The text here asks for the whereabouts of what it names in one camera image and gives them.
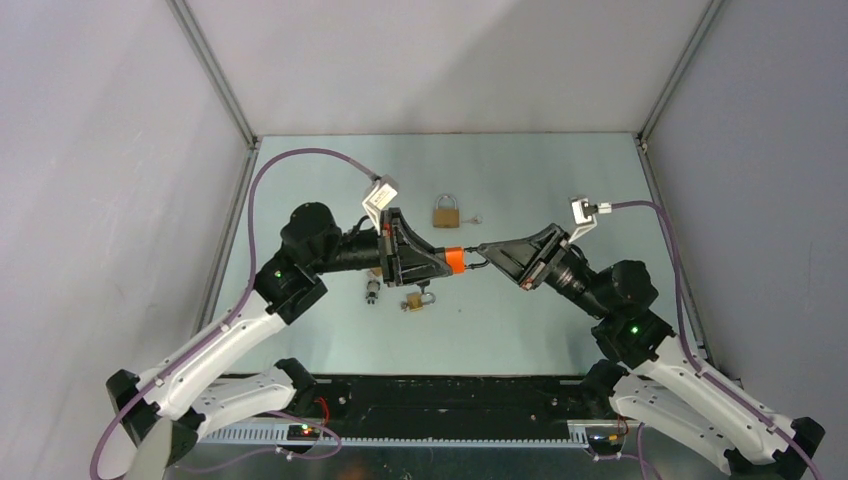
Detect orange black padlock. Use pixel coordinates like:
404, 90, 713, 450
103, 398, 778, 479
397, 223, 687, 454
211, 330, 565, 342
444, 247, 490, 274

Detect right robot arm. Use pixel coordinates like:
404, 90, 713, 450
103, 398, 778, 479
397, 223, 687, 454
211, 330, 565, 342
476, 225, 824, 479

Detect right aluminium frame post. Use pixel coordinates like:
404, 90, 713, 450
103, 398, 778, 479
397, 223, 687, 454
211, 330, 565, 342
636, 0, 727, 154

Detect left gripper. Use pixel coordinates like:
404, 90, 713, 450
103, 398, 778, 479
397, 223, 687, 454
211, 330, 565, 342
311, 207, 452, 285

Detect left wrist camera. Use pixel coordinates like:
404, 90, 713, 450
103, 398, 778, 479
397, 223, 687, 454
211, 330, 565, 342
361, 175, 398, 229

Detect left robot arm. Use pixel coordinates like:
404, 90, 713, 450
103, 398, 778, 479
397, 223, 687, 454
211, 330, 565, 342
106, 202, 465, 465

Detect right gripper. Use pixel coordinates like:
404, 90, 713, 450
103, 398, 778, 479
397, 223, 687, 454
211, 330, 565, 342
475, 225, 610, 322

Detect small closed brass padlock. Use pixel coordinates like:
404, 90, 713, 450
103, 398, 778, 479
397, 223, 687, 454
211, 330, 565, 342
400, 291, 436, 312

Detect left aluminium frame post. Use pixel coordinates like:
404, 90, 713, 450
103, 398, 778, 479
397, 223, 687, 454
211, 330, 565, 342
166, 0, 258, 149

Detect large brass padlock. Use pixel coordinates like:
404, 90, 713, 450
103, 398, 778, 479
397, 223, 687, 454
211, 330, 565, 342
432, 194, 461, 229

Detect aluminium frame post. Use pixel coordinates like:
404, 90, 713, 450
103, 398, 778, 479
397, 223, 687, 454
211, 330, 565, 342
166, 0, 258, 149
636, 0, 727, 154

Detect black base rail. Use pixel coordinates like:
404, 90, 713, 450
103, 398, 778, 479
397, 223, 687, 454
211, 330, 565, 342
286, 375, 623, 442

